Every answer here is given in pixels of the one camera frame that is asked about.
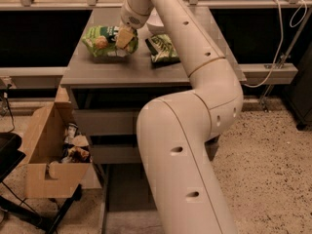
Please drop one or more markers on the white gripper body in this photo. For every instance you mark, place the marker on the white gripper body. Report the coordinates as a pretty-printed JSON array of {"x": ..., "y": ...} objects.
[{"x": 131, "y": 20}]

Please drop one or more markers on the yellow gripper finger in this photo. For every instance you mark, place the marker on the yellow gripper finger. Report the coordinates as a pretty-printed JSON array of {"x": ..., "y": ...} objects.
[{"x": 125, "y": 36}]

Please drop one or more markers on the green rice chip bag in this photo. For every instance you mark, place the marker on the green rice chip bag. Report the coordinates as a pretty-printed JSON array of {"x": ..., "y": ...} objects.
[{"x": 101, "y": 41}]

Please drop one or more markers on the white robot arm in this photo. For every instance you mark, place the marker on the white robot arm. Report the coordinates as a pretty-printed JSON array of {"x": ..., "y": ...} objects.
[{"x": 172, "y": 130}]

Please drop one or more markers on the green chip bag on counter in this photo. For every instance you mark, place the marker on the green chip bag on counter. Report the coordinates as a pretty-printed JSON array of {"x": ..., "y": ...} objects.
[{"x": 161, "y": 49}]

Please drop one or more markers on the grey wooden drawer cabinet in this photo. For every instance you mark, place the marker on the grey wooden drawer cabinet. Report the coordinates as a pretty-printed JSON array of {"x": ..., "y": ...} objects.
[{"x": 172, "y": 130}]

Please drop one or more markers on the grey top drawer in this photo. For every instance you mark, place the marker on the grey top drawer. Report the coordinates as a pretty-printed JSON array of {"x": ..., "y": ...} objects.
[{"x": 104, "y": 122}]

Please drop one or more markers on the open grey bottom drawer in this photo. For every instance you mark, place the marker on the open grey bottom drawer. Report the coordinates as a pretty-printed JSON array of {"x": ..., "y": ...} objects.
[{"x": 128, "y": 206}]

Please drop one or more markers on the white ceramic bowl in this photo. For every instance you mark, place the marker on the white ceramic bowl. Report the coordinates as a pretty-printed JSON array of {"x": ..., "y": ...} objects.
[{"x": 154, "y": 23}]

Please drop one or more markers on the snack packets in box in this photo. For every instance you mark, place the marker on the snack packets in box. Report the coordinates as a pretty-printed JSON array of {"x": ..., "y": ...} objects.
[{"x": 75, "y": 148}]

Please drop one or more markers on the cardboard box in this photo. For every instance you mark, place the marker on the cardboard box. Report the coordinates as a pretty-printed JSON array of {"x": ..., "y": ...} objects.
[{"x": 46, "y": 178}]

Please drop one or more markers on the black chair seat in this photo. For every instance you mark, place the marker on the black chair seat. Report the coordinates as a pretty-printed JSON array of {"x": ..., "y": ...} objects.
[{"x": 10, "y": 156}]

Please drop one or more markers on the metal railing frame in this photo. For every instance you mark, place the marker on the metal railing frame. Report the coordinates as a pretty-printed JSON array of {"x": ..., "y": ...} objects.
[{"x": 136, "y": 70}]

